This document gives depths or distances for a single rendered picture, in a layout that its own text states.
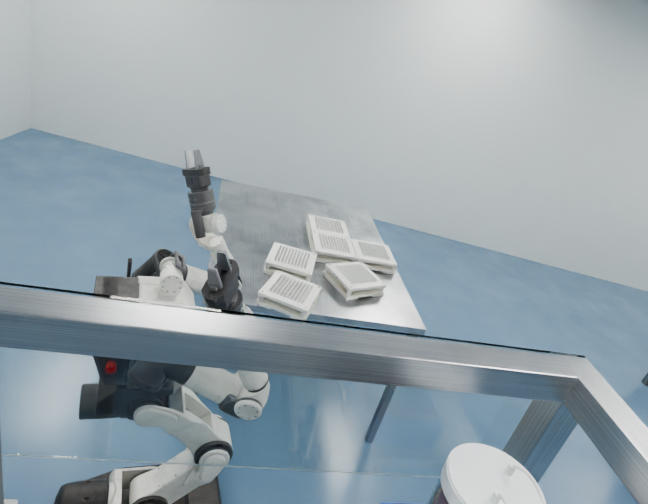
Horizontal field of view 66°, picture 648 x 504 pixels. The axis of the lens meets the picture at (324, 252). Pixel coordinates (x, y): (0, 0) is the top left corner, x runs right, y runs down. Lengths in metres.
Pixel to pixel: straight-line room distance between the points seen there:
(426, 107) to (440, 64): 0.45
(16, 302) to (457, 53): 5.24
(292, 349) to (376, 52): 4.98
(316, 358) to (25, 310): 0.40
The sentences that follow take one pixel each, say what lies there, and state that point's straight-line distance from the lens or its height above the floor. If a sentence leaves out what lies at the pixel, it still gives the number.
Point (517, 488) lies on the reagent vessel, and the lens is 0.87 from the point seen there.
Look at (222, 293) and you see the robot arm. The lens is 1.14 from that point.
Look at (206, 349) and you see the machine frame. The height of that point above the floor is 1.67.
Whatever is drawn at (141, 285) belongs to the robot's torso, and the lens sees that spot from 1.65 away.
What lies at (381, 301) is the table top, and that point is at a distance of 2.65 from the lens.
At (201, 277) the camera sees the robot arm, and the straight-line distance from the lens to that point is 1.85.
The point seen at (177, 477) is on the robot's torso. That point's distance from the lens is 2.14.
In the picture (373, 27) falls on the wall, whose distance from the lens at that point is 5.57.
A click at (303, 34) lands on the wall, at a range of 5.59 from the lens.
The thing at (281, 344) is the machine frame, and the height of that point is 1.69.
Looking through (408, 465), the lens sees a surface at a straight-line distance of 1.09.
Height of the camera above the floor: 2.15
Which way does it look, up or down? 26 degrees down
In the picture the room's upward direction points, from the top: 16 degrees clockwise
